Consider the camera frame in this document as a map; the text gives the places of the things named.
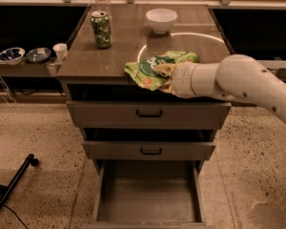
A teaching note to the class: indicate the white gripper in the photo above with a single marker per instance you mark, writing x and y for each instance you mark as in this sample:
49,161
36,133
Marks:
183,79

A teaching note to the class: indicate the green rice chip bag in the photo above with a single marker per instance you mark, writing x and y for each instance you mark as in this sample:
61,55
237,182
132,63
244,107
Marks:
142,72

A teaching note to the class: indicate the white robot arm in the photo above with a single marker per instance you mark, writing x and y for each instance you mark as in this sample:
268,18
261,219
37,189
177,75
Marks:
237,78

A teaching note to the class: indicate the grey drawer cabinet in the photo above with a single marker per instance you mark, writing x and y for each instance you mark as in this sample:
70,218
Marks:
92,74

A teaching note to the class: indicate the top grey drawer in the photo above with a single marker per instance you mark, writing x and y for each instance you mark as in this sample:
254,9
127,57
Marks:
149,115

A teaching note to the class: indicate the grey drawer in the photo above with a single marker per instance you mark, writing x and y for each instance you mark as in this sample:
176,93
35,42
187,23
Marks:
149,115
148,194
148,150

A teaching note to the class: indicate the middle grey drawer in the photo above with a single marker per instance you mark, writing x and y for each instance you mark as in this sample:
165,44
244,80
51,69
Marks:
148,150

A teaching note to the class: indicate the bottom grey drawer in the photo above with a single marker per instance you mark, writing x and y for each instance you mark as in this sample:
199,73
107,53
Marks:
148,194

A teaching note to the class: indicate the white bowl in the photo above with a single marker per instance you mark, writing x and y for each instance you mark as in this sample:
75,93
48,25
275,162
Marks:
161,20

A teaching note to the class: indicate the green soda can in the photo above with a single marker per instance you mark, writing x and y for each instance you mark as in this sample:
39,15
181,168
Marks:
101,25

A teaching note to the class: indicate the white paper cup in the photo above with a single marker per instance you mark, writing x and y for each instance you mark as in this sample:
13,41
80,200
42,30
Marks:
61,51

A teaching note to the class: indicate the dark blue bowl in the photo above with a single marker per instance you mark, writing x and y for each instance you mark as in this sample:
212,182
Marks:
39,55

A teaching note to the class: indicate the blue patterned bowl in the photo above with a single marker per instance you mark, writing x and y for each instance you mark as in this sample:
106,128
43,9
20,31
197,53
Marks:
12,56

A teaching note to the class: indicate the black stand leg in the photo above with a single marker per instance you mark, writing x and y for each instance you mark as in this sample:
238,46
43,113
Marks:
6,190

